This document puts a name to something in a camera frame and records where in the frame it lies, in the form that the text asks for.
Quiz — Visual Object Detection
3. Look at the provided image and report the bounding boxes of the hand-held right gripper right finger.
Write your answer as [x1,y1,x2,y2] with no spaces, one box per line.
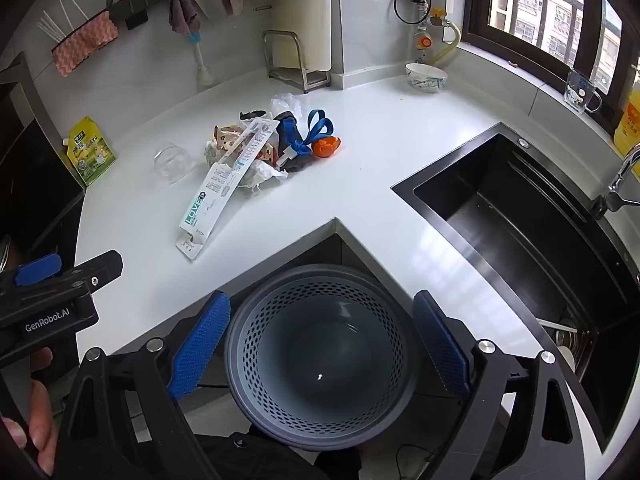
[412,289,586,480]

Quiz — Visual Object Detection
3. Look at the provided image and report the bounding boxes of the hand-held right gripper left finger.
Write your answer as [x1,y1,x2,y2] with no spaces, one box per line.
[55,289,232,480]

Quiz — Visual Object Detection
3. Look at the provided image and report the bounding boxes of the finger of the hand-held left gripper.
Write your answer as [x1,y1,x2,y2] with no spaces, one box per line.
[0,253,64,293]
[55,250,124,293]

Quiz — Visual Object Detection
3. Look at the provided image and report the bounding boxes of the grey perforated waste basket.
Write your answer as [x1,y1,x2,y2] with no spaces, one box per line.
[223,263,420,453]

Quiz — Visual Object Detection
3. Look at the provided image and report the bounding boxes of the red printed snack wrapper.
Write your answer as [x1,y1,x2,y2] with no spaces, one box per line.
[210,124,279,166]

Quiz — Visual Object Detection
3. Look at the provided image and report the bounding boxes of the orange peel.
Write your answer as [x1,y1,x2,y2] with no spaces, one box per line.
[312,135,342,159]

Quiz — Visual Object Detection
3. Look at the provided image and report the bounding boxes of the person's left hand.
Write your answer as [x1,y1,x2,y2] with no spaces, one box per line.
[0,347,58,477]

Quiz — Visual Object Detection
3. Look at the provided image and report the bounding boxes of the black stove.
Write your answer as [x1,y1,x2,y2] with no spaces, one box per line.
[0,52,86,271]

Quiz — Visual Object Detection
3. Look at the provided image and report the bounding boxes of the yellow green spout pouch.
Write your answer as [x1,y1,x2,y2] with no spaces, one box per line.
[62,116,117,187]

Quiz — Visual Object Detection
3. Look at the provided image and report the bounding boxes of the clear glass cup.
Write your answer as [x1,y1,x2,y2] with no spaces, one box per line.
[152,144,193,184]

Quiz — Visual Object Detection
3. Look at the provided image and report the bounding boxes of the sink drain strainer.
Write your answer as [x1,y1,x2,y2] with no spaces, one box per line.
[550,317,592,362]

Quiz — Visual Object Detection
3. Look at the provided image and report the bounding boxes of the toothbrush package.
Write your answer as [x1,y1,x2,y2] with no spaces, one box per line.
[175,119,280,261]

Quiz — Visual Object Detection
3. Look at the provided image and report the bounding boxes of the black kitchen sink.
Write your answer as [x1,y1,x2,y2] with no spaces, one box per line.
[391,121,640,453]

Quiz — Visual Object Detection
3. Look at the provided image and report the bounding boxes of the white crumpled tissue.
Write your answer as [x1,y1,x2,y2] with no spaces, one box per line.
[204,142,290,195]

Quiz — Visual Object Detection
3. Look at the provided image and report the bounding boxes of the white bottle brush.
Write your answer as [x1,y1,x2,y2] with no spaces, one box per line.
[186,30,215,88]

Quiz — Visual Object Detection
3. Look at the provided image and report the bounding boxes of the pink patterned dish cloth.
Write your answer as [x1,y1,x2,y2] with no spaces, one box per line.
[51,10,120,77]

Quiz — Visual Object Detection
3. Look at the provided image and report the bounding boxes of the dark grey cloth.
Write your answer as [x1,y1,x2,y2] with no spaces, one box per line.
[276,110,313,173]

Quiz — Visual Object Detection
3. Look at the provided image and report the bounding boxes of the bundle of white chopsticks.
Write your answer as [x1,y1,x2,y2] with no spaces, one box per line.
[37,0,87,42]

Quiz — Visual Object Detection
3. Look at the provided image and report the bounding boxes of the blue ribbon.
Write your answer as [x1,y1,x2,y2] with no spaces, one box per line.
[291,109,334,159]

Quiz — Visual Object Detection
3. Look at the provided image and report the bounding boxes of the clear plastic bag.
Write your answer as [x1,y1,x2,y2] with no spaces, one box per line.
[270,92,307,123]

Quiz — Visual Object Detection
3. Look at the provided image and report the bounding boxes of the chrome faucet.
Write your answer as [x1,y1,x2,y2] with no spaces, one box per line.
[592,142,640,221]

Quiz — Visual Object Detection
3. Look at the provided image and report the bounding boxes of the mauve hanging cloth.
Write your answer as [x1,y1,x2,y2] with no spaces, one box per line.
[168,0,207,35]

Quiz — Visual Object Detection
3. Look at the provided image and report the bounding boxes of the metal cutting board rack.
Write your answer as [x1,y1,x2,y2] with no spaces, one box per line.
[262,30,332,93]

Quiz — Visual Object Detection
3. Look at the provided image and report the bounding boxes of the yellow oil bottle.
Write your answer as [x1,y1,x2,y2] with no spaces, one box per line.
[614,82,640,178]

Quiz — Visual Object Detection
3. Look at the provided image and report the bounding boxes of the glass mug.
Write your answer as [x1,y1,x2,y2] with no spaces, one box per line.
[565,67,603,116]

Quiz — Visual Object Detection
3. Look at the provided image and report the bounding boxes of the dark framed window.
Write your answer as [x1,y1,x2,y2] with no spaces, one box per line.
[462,0,640,111]

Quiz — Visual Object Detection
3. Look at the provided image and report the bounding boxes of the yellow gas hose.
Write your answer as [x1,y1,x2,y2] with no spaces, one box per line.
[425,22,462,67]

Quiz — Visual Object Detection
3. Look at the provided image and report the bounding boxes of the black cable loop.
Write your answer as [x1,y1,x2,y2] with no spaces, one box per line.
[394,0,431,25]

